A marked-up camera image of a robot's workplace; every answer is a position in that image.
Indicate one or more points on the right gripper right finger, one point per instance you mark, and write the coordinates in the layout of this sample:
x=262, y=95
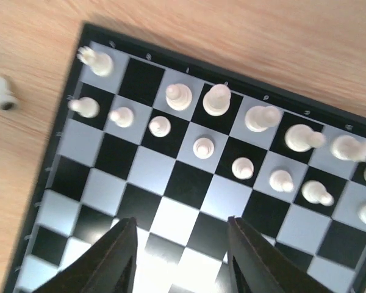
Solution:
x=257, y=266

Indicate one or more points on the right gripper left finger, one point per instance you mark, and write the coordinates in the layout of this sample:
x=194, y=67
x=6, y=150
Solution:
x=109, y=265

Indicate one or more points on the white bishop piece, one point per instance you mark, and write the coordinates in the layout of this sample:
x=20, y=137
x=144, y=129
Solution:
x=301, y=138

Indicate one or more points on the white knight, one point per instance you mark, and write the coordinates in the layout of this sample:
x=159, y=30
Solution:
x=7, y=99

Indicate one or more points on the black white chessboard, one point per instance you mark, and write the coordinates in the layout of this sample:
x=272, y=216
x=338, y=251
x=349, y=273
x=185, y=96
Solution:
x=95, y=173

